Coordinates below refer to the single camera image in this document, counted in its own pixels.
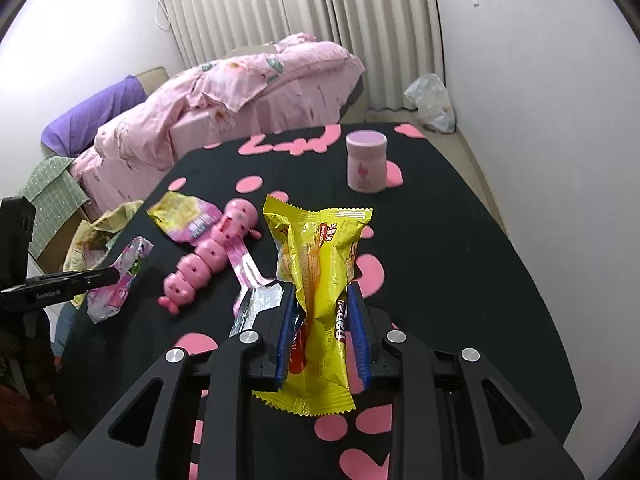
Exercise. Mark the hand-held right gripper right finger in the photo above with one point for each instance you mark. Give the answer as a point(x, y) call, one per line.
point(359, 345)

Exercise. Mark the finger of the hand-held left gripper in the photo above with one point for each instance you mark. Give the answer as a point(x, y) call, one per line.
point(95, 277)

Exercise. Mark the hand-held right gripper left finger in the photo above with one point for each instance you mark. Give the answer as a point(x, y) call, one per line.
point(284, 340)

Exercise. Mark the pink and white wrapper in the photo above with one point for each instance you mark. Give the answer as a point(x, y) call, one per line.
point(117, 292)

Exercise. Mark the yellow plastic bag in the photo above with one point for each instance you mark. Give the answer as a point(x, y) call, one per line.
point(100, 225)

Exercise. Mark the yellow snack packet red label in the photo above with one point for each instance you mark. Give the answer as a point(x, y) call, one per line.
point(320, 260)

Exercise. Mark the clear pink silver wrapper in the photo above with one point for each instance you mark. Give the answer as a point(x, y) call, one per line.
point(256, 305)

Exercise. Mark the cardboard box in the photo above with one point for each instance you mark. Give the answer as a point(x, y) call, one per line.
point(67, 240)

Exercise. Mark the green checked cloth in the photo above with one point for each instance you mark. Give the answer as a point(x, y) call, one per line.
point(50, 195)

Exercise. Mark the blue cloth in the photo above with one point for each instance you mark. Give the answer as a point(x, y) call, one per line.
point(65, 327)

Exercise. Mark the yellow wrapper with pink end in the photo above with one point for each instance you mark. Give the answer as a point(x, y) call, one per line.
point(182, 215)

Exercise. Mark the pink caterpillar toy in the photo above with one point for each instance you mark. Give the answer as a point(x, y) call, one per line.
point(210, 255)

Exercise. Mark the black pink-print tablecloth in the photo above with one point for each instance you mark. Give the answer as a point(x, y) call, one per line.
point(450, 260)

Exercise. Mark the purple pillow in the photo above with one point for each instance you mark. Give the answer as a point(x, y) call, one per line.
point(90, 115)

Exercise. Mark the pink jar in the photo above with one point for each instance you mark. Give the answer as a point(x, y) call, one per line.
point(366, 162)

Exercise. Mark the beige headboard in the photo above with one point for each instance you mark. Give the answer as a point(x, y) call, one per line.
point(152, 80)

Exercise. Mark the pink floral blanket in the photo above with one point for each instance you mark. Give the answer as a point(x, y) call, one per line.
point(225, 90)

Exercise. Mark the clear plastic bag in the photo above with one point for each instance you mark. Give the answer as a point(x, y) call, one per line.
point(432, 102)

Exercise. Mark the beige curtain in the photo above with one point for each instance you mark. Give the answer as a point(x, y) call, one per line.
point(300, 0)

